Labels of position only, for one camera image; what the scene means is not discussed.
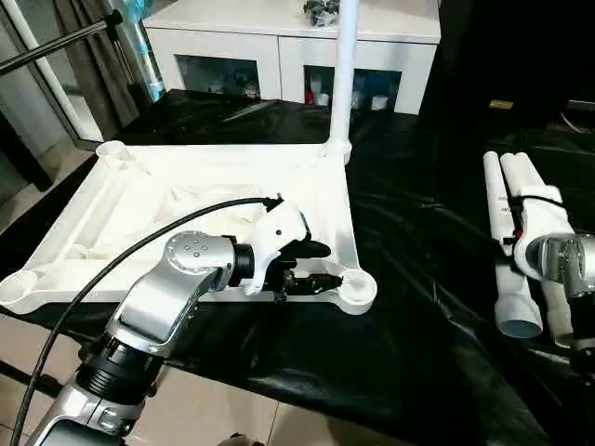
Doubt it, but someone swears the white plastic table top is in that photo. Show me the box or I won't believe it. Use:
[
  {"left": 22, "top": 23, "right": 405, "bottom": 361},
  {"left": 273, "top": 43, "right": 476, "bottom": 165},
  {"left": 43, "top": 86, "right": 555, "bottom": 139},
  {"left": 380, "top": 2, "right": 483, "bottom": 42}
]
[{"left": 0, "top": 140, "right": 378, "bottom": 318}]

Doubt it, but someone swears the black plastic mat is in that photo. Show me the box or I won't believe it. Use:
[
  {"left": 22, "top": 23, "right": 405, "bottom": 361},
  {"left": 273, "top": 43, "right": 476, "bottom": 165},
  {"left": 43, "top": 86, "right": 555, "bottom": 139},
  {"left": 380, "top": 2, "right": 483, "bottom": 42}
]
[{"left": 0, "top": 87, "right": 595, "bottom": 446}]

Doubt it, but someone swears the white sideboard cabinet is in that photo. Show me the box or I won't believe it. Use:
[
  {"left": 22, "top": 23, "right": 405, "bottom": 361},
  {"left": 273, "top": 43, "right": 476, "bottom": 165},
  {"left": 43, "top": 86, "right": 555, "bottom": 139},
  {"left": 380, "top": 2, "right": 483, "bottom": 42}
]
[{"left": 142, "top": 0, "right": 442, "bottom": 115}]

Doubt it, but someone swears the clear bag of dark items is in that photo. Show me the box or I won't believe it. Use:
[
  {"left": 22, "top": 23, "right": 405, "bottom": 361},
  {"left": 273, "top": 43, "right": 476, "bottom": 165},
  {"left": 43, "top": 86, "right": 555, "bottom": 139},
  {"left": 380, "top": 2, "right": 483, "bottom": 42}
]
[{"left": 301, "top": 0, "right": 343, "bottom": 27}]

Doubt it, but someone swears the grey brown curtain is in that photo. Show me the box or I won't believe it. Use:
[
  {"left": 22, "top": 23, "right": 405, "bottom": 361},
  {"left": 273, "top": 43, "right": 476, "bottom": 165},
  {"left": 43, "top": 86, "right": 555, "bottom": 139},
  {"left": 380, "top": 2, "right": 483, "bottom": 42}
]
[{"left": 55, "top": 0, "right": 143, "bottom": 136}]

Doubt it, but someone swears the white round pipe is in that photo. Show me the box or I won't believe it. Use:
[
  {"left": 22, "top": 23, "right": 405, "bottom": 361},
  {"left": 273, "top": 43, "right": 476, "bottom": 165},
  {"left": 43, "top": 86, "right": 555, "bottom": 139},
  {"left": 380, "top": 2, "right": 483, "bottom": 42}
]
[{"left": 11, "top": 0, "right": 106, "bottom": 143}]

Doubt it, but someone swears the grey metal pole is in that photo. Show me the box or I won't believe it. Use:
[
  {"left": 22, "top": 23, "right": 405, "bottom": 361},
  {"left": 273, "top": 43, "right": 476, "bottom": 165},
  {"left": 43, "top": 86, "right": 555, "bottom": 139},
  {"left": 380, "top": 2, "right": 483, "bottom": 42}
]
[{"left": 0, "top": 9, "right": 125, "bottom": 75}]

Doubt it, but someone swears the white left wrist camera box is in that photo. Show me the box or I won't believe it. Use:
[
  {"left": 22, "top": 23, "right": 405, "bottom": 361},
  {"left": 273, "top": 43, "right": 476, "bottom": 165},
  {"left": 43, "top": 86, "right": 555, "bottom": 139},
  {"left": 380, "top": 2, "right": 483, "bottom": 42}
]
[{"left": 241, "top": 197, "right": 311, "bottom": 297}]

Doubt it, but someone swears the black left camera cable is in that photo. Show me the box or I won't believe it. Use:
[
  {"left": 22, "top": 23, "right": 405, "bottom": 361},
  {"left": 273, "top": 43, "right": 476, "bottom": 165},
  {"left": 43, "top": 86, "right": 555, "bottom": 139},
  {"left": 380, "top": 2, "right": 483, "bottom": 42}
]
[{"left": 8, "top": 194, "right": 284, "bottom": 446}]

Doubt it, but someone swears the black metal stand frame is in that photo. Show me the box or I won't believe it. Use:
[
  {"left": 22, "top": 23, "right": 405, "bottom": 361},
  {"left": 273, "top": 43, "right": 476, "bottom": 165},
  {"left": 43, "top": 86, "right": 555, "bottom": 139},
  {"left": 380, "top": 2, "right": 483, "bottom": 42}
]
[{"left": 0, "top": 357, "right": 61, "bottom": 397}]

